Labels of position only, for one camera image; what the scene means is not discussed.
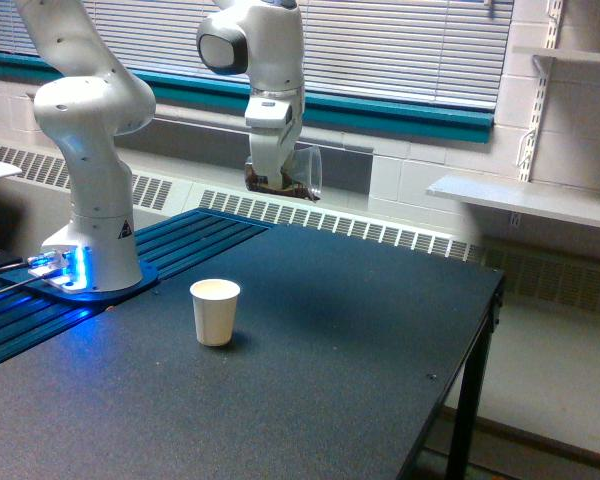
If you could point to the lower white wall shelf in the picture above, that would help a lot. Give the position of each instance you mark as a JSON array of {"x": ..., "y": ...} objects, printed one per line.
[{"x": 551, "y": 202}]

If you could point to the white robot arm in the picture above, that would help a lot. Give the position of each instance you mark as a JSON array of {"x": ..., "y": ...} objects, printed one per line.
[{"x": 96, "y": 99}]

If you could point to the baseboard heater vent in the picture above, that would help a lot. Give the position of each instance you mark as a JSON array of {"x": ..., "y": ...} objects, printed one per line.
[{"x": 180, "y": 222}]

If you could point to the white shelf rail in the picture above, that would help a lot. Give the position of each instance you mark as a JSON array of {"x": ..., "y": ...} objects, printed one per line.
[{"x": 543, "y": 64}]

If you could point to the white window blinds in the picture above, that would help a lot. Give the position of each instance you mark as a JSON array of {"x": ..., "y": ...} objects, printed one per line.
[{"x": 446, "y": 53}]

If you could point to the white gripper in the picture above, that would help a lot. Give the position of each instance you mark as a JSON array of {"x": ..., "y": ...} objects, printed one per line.
[{"x": 275, "y": 122}]

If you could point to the white paper cup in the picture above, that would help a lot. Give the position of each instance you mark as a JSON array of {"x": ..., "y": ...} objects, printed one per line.
[{"x": 214, "y": 303}]

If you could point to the black table leg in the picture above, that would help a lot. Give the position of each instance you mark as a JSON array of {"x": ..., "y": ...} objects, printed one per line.
[{"x": 471, "y": 387}]

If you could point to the clear plastic cup with almonds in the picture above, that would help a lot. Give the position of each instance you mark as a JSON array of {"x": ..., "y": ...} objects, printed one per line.
[{"x": 301, "y": 176}]

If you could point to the white wall shelf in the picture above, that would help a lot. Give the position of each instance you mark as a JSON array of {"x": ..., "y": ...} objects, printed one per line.
[
  {"x": 551, "y": 202},
  {"x": 560, "y": 54}
]

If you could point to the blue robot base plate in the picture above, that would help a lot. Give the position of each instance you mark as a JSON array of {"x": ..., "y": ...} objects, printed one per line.
[{"x": 91, "y": 297}]

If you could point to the upper white wall shelf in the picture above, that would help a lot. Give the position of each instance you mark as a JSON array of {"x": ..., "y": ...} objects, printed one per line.
[{"x": 560, "y": 54}]

